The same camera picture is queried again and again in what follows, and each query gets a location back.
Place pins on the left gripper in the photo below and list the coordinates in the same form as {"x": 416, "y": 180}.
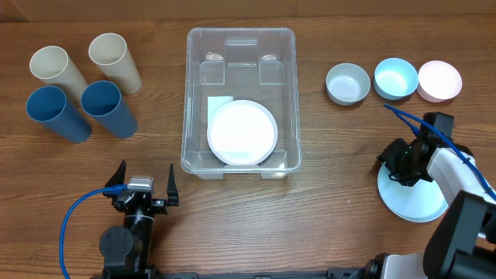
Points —
{"x": 161, "y": 205}

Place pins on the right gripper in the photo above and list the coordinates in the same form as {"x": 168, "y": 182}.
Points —
{"x": 397, "y": 154}

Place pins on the light blue plate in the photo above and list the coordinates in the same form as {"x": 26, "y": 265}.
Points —
{"x": 423, "y": 202}

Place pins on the light blue bowl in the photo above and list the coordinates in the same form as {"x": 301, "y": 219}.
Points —
{"x": 395, "y": 78}

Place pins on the pink bowl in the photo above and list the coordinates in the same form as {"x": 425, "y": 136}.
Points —
{"x": 438, "y": 81}

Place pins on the blue cup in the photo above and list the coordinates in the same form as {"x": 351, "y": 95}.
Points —
{"x": 103, "y": 101}
{"x": 50, "y": 106}

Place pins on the grey bowl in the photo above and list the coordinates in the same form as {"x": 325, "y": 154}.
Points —
{"x": 347, "y": 84}

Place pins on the pink plate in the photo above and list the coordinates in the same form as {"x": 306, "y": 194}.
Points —
{"x": 242, "y": 132}

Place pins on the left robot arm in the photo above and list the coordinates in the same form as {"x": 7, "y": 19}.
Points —
{"x": 126, "y": 248}

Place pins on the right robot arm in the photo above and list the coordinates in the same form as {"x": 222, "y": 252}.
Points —
{"x": 452, "y": 251}

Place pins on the beige cup back right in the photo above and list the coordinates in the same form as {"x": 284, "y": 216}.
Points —
{"x": 110, "y": 52}

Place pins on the beige cup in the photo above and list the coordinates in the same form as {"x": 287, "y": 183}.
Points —
{"x": 53, "y": 66}
{"x": 110, "y": 52}

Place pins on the beige cup far left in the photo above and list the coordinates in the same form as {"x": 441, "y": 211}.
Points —
{"x": 53, "y": 66}

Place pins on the clear plastic storage bin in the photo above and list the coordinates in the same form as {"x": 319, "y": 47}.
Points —
{"x": 256, "y": 64}

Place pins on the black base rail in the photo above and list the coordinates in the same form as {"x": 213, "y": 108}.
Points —
{"x": 331, "y": 273}

